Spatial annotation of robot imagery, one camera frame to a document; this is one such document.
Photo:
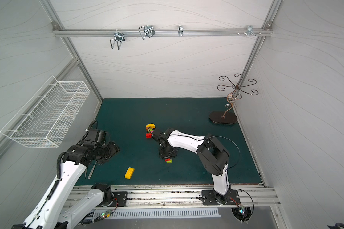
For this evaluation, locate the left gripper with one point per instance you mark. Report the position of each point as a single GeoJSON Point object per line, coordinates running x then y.
{"type": "Point", "coordinates": [112, 150]}

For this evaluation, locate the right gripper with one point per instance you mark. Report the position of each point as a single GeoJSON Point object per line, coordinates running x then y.
{"type": "Point", "coordinates": [156, 134]}

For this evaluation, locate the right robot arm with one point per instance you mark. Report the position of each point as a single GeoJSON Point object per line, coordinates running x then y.
{"type": "Point", "coordinates": [213, 155]}

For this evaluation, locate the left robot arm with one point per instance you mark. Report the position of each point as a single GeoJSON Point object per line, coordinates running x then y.
{"type": "Point", "coordinates": [96, 148]}

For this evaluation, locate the black metal hook stand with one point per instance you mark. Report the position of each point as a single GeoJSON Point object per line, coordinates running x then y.
{"type": "Point", "coordinates": [227, 117]}

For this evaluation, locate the left metal clip hook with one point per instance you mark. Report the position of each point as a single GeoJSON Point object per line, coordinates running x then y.
{"type": "Point", "coordinates": [117, 41]}

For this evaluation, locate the metal clip hook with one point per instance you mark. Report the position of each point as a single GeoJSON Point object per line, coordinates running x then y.
{"type": "Point", "coordinates": [180, 31]}
{"type": "Point", "coordinates": [117, 41]}
{"type": "Point", "coordinates": [146, 31]}
{"type": "Point", "coordinates": [250, 31]}

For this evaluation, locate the right metal clip hook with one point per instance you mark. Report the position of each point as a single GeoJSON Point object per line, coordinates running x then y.
{"type": "Point", "coordinates": [250, 31]}

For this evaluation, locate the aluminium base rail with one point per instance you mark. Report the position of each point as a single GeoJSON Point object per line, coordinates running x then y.
{"type": "Point", "coordinates": [187, 196]}

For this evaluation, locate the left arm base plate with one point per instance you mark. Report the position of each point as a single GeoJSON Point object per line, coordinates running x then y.
{"type": "Point", "coordinates": [117, 199]}

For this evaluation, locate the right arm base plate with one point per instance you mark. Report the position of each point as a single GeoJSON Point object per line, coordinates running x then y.
{"type": "Point", "coordinates": [210, 198]}

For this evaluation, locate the white wire basket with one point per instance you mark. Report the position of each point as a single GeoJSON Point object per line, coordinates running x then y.
{"type": "Point", "coordinates": [46, 118]}

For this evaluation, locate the horizontal aluminium rail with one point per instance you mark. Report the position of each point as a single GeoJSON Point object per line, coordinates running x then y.
{"type": "Point", "coordinates": [158, 32]}

